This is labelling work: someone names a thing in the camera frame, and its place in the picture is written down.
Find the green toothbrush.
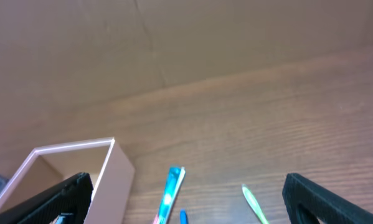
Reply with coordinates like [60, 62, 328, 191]
[242, 184, 269, 224]

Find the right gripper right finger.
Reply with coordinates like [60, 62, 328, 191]
[282, 173, 373, 224]

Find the teal toothpaste tube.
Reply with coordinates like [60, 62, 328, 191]
[153, 166, 186, 224]

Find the blue disposable razor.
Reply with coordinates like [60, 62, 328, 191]
[179, 210, 189, 224]

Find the white cardboard box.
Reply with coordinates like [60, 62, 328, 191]
[0, 138, 135, 223]

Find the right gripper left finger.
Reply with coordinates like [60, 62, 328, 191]
[0, 172, 93, 224]

